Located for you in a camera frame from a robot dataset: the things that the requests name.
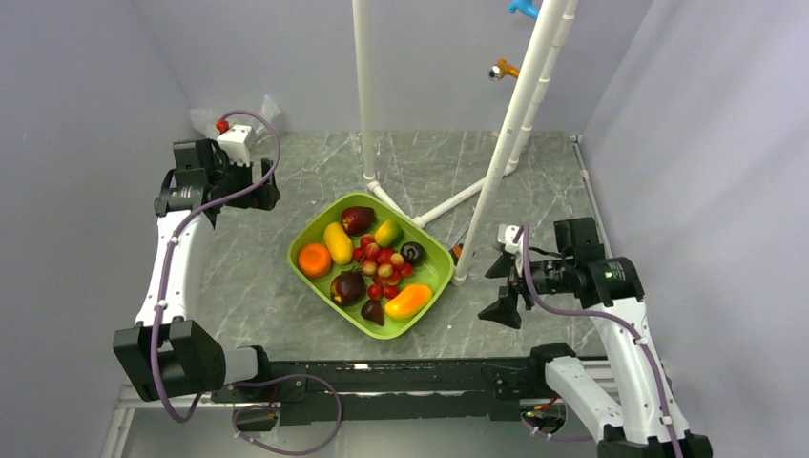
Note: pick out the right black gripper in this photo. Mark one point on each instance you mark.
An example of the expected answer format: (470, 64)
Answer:
(505, 308)

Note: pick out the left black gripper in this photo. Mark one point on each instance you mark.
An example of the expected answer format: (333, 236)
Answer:
(262, 197)

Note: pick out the dark red apple front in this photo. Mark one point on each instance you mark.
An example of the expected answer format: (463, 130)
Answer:
(347, 288)

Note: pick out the dark red apple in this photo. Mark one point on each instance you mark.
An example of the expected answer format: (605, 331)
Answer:
(356, 220)
(347, 288)

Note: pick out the clear plastic bag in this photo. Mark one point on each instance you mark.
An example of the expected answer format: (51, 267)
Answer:
(205, 121)

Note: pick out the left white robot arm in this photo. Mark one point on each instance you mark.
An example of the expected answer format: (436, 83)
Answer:
(166, 353)

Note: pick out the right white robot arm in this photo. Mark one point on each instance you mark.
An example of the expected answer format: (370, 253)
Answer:
(578, 280)

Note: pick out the orange yellow fake mango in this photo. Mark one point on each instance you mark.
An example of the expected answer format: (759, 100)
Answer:
(409, 302)

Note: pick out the orange fake fruit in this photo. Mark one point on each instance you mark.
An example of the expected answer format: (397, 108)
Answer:
(314, 261)

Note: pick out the green yellow fake mango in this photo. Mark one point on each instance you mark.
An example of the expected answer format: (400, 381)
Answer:
(388, 233)

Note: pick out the dark purple mangosteen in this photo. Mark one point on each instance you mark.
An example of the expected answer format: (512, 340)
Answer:
(413, 253)

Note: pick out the red grape bunch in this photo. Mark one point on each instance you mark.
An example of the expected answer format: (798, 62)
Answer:
(385, 267)

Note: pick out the dark red apple back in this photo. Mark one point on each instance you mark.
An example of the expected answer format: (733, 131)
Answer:
(356, 220)

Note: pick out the small dark red fig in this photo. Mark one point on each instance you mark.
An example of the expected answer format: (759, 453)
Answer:
(373, 312)

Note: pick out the orange hook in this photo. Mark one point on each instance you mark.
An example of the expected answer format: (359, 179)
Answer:
(502, 69)

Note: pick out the blue hook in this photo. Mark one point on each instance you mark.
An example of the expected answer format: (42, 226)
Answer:
(524, 7)

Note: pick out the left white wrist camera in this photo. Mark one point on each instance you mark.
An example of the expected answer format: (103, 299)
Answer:
(237, 143)

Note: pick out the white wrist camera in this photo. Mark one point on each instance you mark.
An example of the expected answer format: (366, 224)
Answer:
(237, 143)
(510, 237)

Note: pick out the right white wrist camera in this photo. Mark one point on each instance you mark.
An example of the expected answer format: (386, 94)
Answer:
(510, 237)

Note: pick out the orange handled tool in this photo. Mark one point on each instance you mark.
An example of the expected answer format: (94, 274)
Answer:
(456, 242)

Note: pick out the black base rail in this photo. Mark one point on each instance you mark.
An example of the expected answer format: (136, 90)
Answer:
(497, 388)

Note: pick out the white pvc pipe frame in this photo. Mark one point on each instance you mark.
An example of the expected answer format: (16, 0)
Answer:
(549, 35)

